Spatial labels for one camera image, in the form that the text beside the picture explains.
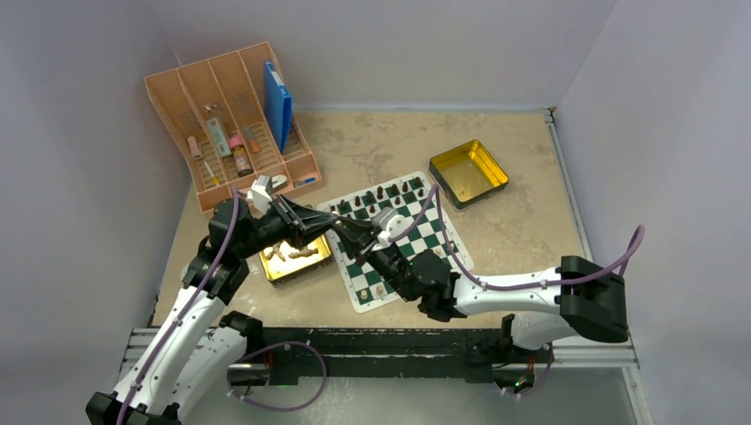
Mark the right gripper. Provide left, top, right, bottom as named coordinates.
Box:
left=332, top=216, right=415, bottom=301

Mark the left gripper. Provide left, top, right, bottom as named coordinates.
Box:
left=236, top=194, right=337, bottom=259

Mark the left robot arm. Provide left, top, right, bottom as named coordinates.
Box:
left=85, top=193, right=337, bottom=424

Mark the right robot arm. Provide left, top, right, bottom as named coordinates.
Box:
left=333, top=218, right=629, bottom=360

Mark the gold tin with pieces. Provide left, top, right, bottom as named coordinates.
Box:
left=259, top=236, right=333, bottom=287

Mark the green white chess board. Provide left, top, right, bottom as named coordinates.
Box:
left=315, top=171, right=474, bottom=313

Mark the white stapler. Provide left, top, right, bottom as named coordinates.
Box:
left=270, top=174, right=289, bottom=193

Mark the pink cap bottle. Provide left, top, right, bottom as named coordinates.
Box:
left=228, top=135, right=253, bottom=177

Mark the blue folder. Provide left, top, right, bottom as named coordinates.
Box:
left=264, top=60, right=292, bottom=153

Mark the pink eraser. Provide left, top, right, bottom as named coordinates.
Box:
left=186, top=135, right=203, bottom=160

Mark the empty gold tin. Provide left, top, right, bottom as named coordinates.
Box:
left=429, top=139, right=509, bottom=212

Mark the pink desk organizer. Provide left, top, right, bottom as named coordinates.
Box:
left=144, top=42, right=323, bottom=217

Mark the grey green box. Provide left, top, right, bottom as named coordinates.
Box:
left=206, top=118, right=232, bottom=158

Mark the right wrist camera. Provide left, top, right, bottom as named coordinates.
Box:
left=371, top=207, right=406, bottom=248

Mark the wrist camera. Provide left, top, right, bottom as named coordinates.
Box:
left=246, top=174, right=273, bottom=214
left=371, top=207, right=406, bottom=248

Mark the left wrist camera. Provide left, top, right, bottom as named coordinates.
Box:
left=246, top=174, right=273, bottom=214

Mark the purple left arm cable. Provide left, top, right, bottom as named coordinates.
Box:
left=116, top=186, right=328, bottom=425

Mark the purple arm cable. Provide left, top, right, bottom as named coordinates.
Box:
left=390, top=183, right=646, bottom=400
left=116, top=186, right=328, bottom=425

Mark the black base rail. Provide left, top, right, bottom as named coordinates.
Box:
left=126, top=327, right=638, bottom=389

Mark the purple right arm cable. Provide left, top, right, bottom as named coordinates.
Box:
left=390, top=183, right=646, bottom=400

